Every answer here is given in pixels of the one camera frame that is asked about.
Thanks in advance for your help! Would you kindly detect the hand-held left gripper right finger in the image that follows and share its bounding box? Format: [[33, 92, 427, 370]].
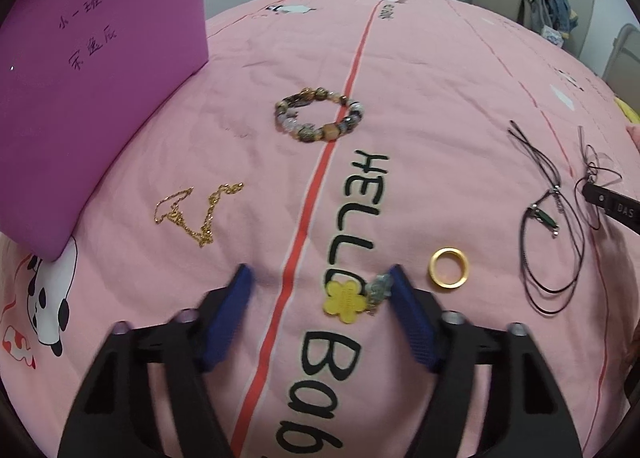
[[389, 264, 583, 458]]

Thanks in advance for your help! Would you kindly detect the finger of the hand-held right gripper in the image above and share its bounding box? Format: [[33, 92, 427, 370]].
[[581, 179, 640, 231]]

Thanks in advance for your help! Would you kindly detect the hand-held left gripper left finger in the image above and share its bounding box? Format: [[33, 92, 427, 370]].
[[57, 264, 254, 458]]

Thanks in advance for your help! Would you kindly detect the black cord necklace silver pendant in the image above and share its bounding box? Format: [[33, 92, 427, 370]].
[[575, 125, 626, 229]]

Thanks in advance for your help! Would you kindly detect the beige padded headboard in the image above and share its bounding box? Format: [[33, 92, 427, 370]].
[[600, 22, 640, 89]]

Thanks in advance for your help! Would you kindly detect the pink panda printed bedsheet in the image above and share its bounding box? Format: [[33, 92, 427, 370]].
[[0, 0, 640, 458]]

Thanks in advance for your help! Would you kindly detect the pile of clothes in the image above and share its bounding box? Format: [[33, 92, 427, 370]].
[[515, 0, 581, 36]]

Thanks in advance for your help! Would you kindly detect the gold ring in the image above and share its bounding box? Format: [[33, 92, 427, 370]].
[[427, 247, 471, 291]]

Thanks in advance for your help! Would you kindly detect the black cord necklace green pendant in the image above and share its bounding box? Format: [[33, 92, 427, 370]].
[[507, 121, 601, 314]]

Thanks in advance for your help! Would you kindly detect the gold chain necklace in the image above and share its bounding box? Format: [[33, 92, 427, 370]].
[[154, 182, 245, 248]]

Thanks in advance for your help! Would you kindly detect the brown beaded bracelet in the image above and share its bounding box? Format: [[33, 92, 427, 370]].
[[274, 86, 366, 143]]

